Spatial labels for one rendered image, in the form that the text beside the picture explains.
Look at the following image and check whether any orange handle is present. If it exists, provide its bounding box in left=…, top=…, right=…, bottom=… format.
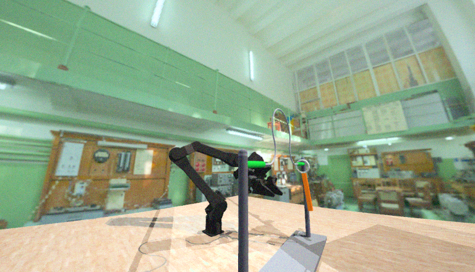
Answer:
left=296, top=159, right=313, bottom=211

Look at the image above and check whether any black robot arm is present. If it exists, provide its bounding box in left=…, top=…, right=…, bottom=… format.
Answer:
left=169, top=141, right=271, bottom=237

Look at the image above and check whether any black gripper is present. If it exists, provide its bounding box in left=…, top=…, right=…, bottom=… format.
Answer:
left=248, top=169, right=283, bottom=197

